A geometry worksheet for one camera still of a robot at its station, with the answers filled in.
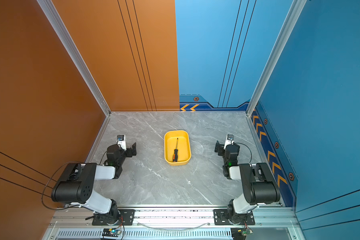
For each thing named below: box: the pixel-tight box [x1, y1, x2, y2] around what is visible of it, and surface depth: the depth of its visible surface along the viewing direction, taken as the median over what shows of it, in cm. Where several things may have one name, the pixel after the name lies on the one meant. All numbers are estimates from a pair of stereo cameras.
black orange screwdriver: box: [172, 138, 179, 163], surface depth 96 cm
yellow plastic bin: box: [164, 130, 191, 166], surface depth 101 cm
